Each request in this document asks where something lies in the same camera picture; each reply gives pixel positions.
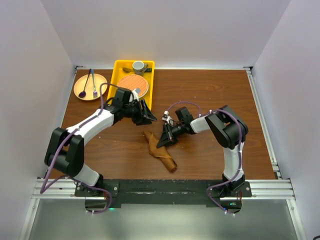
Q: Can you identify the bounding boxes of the woven orange round plate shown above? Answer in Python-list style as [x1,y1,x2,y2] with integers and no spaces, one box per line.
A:
[117,74,149,98]

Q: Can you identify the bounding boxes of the aluminium frame rail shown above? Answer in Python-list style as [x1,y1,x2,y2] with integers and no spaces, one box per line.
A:
[244,67,296,200]

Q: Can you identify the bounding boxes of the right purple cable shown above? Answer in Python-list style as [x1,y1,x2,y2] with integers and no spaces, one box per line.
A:
[166,101,245,217]

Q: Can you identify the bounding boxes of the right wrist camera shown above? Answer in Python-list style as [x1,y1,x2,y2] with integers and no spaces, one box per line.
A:
[161,110,175,126]

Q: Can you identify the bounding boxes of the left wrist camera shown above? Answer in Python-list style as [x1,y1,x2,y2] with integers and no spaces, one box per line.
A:
[131,88,141,101]

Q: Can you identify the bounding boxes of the beige round plate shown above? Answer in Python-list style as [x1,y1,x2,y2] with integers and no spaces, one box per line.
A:
[73,73,107,101]

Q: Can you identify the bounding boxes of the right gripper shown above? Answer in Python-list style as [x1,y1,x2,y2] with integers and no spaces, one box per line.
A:
[157,122,186,149]

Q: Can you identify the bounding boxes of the orange cloth napkin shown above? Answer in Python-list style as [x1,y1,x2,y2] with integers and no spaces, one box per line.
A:
[143,130,178,173]

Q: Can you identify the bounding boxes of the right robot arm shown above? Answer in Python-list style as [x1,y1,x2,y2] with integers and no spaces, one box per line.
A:
[156,105,249,197]

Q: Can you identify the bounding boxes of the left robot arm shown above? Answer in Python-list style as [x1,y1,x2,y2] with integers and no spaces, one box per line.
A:
[44,88,157,196]

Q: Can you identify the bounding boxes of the purple metal spoon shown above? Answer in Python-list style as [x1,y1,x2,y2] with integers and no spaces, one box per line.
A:
[78,68,92,99]

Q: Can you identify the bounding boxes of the yellow plastic tray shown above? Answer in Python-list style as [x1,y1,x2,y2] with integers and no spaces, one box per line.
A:
[111,60,155,110]

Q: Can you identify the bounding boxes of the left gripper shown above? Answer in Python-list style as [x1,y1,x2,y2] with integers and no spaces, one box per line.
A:
[122,98,157,126]

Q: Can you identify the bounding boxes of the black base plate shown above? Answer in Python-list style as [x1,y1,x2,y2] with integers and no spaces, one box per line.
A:
[74,178,252,210]

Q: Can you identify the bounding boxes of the purple cable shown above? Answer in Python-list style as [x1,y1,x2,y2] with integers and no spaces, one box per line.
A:
[39,82,121,215]
[166,101,245,217]

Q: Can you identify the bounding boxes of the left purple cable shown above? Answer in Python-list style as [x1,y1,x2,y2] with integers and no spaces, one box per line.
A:
[39,82,121,215]

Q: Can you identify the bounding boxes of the white cup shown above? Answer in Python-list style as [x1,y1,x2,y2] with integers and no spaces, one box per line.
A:
[132,60,148,76]

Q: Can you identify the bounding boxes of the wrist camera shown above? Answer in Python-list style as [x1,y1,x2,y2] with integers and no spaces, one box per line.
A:
[161,110,175,126]
[131,88,141,101]

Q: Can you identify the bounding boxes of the iridescent metal fork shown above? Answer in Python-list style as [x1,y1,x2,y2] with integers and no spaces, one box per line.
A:
[90,69,98,99]

